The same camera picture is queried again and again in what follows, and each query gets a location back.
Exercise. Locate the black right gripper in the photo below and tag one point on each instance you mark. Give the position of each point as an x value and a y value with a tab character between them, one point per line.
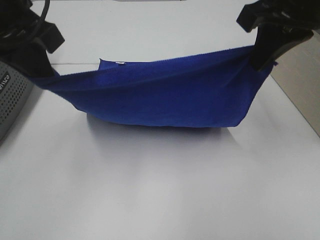
282	25

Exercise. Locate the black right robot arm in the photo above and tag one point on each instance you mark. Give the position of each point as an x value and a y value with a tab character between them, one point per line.
281	25

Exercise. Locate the blue microfibre towel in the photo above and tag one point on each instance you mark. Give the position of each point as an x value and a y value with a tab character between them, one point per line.
210	90

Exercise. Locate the grey perforated plastic basket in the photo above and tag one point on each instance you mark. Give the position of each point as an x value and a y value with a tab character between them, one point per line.
15	90

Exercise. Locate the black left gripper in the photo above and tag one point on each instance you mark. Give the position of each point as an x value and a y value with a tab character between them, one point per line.
26	38

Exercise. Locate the beige wooden box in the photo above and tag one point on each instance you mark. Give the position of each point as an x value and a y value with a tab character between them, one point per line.
298	75

